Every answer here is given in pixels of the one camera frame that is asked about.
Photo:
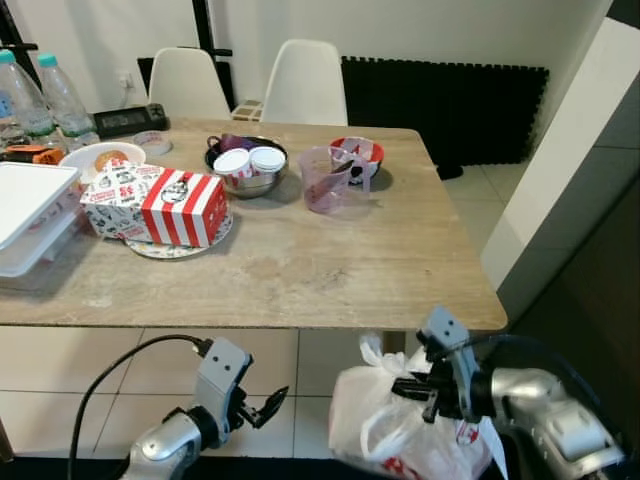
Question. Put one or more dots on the white paper cup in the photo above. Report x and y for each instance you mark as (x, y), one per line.
(232, 162)
(267, 158)

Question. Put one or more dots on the patterned round plate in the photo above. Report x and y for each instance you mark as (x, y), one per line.
(160, 252)

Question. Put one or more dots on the pink clear measuring jug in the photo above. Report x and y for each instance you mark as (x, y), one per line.
(325, 185)

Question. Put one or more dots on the black tripod stand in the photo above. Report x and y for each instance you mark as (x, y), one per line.
(15, 30)

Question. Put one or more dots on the white wall socket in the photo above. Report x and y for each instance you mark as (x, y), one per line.
(126, 80)

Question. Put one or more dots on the purple cup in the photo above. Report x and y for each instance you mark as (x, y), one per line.
(232, 141)

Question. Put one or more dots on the white bowl with food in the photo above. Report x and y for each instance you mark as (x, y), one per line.
(100, 158)

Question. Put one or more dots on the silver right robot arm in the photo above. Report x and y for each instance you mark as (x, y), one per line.
(540, 410)

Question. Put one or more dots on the wooden dining table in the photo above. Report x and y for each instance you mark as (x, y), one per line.
(300, 260)

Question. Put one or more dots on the steel mixing bowl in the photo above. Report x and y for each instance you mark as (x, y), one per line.
(250, 185)

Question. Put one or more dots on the black stand pole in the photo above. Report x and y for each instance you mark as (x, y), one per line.
(205, 40)

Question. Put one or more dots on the black slipper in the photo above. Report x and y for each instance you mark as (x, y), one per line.
(450, 172)

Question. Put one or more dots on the white KFC plastic bag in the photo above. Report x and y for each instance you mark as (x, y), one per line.
(390, 440)

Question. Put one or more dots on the grey fridge cabinet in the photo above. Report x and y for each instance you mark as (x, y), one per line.
(600, 300)

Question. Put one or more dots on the orange black tool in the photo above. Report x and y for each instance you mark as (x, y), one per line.
(30, 154)

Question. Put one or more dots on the clear plastic water bottle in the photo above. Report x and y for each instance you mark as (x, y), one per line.
(20, 100)
(68, 105)

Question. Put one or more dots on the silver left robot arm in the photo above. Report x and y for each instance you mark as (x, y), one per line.
(165, 445)

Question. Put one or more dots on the black foam wall mat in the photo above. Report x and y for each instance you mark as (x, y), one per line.
(440, 105)

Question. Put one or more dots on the white plastic chair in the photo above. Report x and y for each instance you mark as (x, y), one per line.
(305, 85)
(190, 85)

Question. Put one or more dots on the red bowl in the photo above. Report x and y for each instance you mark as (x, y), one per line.
(375, 150)

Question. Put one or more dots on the small checkered stool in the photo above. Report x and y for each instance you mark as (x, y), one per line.
(247, 110)

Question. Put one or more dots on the small round clear tub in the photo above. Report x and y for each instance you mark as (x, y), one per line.
(152, 143)

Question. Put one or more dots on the black flat electronic device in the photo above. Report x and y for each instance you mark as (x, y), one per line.
(130, 120)

